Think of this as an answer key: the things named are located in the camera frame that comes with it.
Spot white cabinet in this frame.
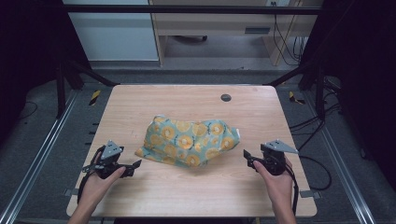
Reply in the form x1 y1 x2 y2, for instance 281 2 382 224
62 0 160 62

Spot green cloth with orange print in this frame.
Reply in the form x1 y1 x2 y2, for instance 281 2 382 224
134 114 242 168

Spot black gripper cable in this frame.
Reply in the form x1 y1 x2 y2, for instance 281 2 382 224
284 162 300 217
77 145 106 203

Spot person's right hand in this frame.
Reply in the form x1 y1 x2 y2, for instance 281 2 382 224
252 158 296 207

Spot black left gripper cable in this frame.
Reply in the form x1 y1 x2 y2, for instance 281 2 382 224
77 145 106 203

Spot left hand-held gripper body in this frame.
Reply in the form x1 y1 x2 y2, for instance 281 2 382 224
81 140 127 180

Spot hanging black cables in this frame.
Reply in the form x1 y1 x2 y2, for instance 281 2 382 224
271 0 308 67

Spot bundle of black floor cables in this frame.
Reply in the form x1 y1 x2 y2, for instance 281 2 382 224
289 76 343 153

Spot thin black floor cable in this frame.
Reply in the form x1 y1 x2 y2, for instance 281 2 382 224
18 100 39 121

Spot black looped floor cable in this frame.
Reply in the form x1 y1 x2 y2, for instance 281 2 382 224
298 154 333 192

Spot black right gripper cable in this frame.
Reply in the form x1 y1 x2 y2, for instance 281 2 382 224
284 162 300 217

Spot black horizontal frame bar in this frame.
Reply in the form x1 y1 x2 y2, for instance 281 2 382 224
61 4 322 16

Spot person's left hand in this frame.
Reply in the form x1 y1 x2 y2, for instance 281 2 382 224
78 166 127 208

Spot black metal frame stand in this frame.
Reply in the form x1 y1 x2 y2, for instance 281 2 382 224
55 57 120 119
266 57 327 121

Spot aluminium floor rail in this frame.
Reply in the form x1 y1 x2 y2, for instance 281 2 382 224
303 91 378 224
0 90 80 224

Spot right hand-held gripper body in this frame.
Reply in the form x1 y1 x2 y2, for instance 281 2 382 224
260 139 300 176

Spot yellow black striped tape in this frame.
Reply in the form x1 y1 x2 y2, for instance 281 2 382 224
88 89 103 107
288 91 306 105

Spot black curtain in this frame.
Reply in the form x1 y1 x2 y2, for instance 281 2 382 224
300 0 396 190
0 0 92 141

